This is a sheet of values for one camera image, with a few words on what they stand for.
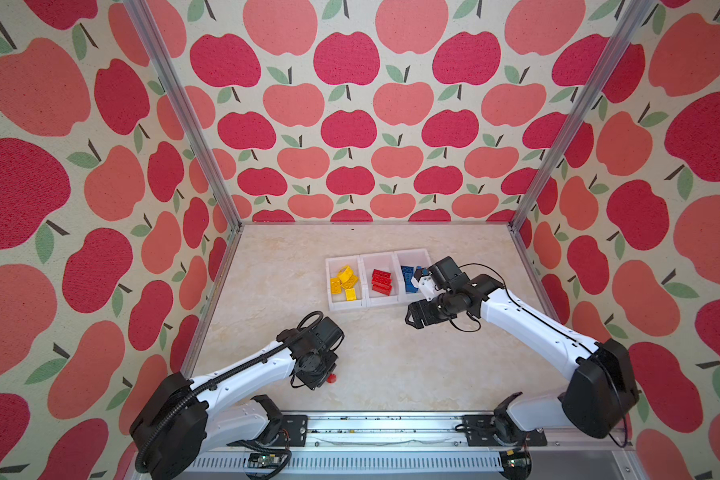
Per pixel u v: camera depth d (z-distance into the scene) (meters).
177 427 0.41
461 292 0.60
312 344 0.63
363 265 0.99
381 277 1.02
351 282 1.01
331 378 0.81
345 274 1.01
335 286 1.01
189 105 0.88
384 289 1.00
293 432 0.75
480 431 0.73
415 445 0.73
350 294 0.98
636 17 0.70
